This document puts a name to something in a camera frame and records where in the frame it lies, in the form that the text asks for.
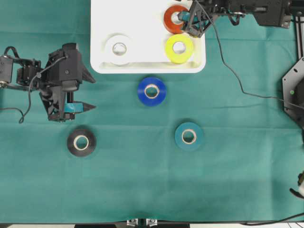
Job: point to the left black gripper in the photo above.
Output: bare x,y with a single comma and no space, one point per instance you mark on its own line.
59,105

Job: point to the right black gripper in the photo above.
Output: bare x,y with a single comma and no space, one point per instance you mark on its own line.
203,13

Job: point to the orange tape roll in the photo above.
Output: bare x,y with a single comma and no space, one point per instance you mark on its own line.
171,21

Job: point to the yellow tape roll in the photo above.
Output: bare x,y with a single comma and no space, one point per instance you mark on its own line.
183,57

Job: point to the white tape roll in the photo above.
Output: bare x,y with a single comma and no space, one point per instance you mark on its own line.
118,49

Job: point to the black tape roll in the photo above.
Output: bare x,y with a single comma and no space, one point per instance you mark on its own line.
81,142

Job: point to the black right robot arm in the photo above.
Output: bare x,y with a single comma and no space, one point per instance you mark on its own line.
267,13

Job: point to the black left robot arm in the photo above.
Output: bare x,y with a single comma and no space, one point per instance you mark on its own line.
9,64

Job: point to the blue tape roll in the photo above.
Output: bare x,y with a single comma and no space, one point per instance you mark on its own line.
160,88

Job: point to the teal tape roll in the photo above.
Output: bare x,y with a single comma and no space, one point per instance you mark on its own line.
188,136

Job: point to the white plastic tray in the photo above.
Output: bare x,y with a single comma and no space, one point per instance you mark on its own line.
142,21

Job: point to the green table cloth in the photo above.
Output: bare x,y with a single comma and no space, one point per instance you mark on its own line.
251,154

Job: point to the white black object at edge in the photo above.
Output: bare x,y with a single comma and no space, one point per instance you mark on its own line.
300,192

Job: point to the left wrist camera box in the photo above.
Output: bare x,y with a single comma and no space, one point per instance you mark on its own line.
68,71

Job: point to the aluminium frame rail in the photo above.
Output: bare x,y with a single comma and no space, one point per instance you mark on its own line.
293,80

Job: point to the metal clamp bracket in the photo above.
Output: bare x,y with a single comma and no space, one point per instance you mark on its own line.
142,223

